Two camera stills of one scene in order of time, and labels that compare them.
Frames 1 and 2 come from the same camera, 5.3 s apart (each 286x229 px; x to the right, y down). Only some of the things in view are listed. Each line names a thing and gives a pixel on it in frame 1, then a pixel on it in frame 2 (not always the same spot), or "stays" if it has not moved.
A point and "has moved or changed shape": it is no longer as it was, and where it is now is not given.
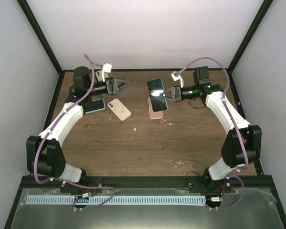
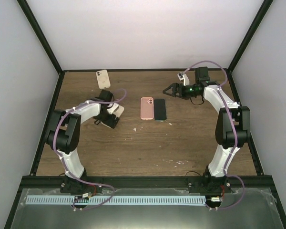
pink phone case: [154, 115] -> [147, 108]
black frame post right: [259, 16] stays
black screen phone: [156, 87] -> [160, 109]
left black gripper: [111, 86] -> [108, 122]
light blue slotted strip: [116, 200] stays
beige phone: [99, 74] stays
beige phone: [119, 109] has moved or changed shape
